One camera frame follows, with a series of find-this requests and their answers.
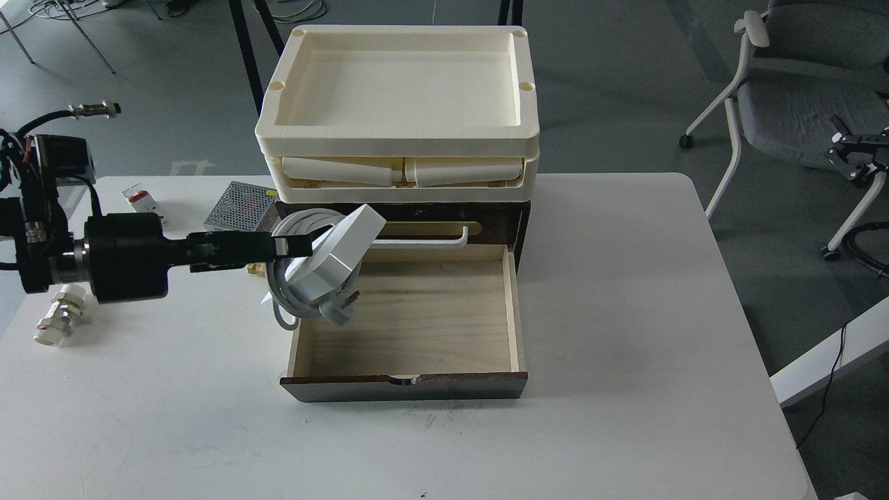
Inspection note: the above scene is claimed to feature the white power strip with cable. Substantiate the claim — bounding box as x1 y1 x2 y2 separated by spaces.
263 203 386 331

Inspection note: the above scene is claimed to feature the white red circuit breaker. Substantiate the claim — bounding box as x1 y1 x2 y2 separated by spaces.
121 183 168 226

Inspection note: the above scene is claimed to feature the open wooden drawer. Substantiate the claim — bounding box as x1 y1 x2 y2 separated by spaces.
280 244 528 403

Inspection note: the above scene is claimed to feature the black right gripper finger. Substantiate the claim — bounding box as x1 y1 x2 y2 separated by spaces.
826 133 888 188

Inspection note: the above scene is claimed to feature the white drawer handle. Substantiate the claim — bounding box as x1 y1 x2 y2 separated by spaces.
369 225 469 250

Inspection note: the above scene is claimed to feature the brass valve red handle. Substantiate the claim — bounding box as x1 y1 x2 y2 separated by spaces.
245 262 269 278

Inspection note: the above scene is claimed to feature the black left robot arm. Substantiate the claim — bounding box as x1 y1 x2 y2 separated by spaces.
2 101 313 303

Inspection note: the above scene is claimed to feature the white metal pipe fitting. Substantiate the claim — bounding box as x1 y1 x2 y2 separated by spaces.
33 284 91 346

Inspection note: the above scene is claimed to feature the metal power supply unit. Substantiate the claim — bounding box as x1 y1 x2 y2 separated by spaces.
203 181 279 232

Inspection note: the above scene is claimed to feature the black corrugated cable hose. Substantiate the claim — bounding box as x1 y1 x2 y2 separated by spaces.
842 221 889 280

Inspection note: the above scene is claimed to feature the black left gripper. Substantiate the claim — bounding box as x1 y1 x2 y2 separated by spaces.
85 212 313 303

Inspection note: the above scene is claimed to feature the cream plastic tray top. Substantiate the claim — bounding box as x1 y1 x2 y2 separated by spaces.
254 24 542 204

